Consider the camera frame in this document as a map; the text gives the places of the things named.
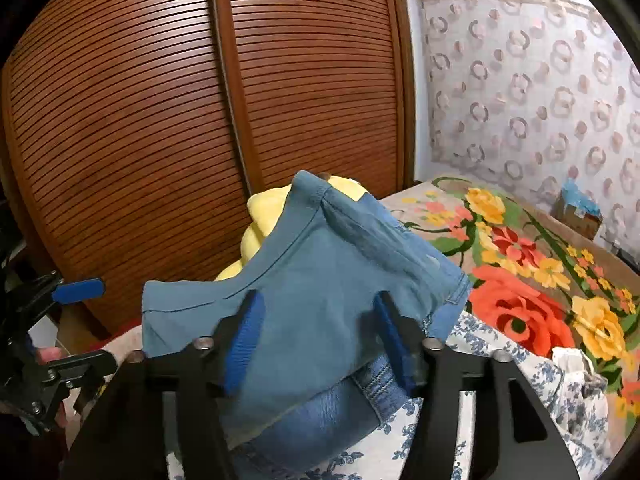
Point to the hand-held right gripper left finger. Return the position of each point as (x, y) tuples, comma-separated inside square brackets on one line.
[(245, 345)]

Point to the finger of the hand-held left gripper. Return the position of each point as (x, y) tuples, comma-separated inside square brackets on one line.
[(82, 366), (80, 291)]

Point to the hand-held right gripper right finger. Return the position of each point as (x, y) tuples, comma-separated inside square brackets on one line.
[(395, 345)]

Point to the teal pants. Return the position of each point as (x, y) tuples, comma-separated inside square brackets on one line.
[(310, 270)]

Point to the person's left hand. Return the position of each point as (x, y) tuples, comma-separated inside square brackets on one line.
[(50, 354)]

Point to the blue floral white bed sheet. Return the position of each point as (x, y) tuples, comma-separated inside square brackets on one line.
[(500, 360)]

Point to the light blue denim jeans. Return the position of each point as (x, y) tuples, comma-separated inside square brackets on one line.
[(320, 420)]

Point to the yellow garment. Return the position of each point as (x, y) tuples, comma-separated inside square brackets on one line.
[(262, 220)]

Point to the colourful flower blanket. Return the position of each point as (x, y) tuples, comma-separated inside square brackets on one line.
[(520, 305)]

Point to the small cardboard box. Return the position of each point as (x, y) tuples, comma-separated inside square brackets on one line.
[(580, 222)]

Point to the blue plastic bag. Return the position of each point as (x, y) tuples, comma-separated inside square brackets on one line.
[(577, 197)]

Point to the circle-patterned sheer curtain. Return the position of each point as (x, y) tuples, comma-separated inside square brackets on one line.
[(530, 85)]

